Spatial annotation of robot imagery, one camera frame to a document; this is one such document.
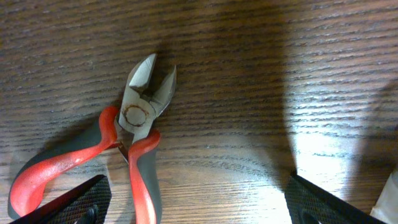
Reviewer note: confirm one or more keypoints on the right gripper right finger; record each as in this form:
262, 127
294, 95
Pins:
309, 204

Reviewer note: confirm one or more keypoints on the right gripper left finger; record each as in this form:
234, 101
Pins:
87, 203

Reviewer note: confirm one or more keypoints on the red handled cutting pliers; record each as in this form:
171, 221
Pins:
128, 128

